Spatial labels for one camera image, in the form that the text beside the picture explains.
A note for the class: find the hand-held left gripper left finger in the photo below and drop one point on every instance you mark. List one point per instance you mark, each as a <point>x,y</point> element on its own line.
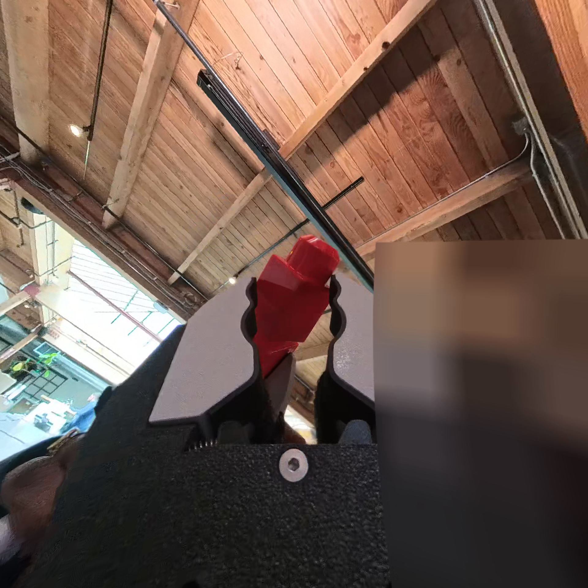
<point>202,358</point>

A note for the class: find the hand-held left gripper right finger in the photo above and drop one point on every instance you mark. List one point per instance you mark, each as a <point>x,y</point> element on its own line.
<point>358,340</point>

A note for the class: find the red mega block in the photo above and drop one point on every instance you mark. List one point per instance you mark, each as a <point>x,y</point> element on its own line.
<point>287,303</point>

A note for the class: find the green potted plant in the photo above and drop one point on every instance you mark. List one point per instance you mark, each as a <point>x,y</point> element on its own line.
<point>46,358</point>

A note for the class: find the metal ceiling conduit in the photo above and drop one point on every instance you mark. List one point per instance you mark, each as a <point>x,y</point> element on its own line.
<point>535,124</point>

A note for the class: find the black ceiling track rail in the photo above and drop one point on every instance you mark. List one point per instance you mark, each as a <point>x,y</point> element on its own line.
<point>291,177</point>

